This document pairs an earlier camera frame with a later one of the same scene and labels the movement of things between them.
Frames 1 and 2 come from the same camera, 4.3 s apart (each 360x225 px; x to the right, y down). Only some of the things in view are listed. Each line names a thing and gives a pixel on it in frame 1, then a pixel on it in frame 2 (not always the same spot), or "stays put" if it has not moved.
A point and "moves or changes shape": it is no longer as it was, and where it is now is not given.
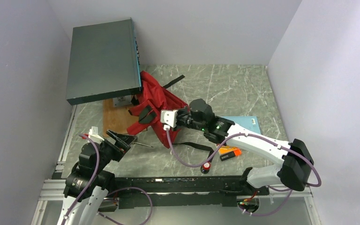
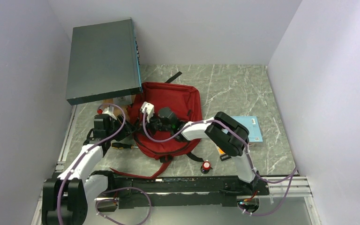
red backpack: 150,99 moves or changes shape
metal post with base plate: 123,101 stays put
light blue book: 250,122 stays put
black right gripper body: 185,119 to 155,125
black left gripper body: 109,151 to 124,131
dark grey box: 103,62 stays put
